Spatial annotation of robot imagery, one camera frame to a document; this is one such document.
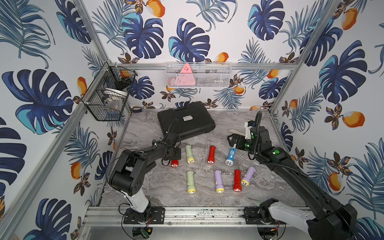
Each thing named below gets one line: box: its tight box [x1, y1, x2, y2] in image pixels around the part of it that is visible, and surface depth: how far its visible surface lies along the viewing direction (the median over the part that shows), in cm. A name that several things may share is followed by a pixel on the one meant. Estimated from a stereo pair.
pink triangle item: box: [174, 63, 196, 86], surface depth 92 cm
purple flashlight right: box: [241, 166, 256, 187], surface depth 87 cm
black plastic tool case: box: [157, 101, 216, 141], surface depth 109 cm
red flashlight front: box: [233, 169, 242, 193], surface depth 85 cm
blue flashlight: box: [225, 143, 237, 166], surface depth 93 cm
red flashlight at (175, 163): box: [171, 159, 179, 168], surface depth 92 cm
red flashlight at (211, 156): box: [207, 145, 217, 165], surface depth 96 cm
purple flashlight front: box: [214, 170, 225, 193], surface depth 85 cm
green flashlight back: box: [185, 144, 195, 164], surface depth 95 cm
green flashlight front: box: [187, 170, 196, 194], surface depth 85 cm
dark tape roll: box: [132, 106, 143, 113], surface depth 124 cm
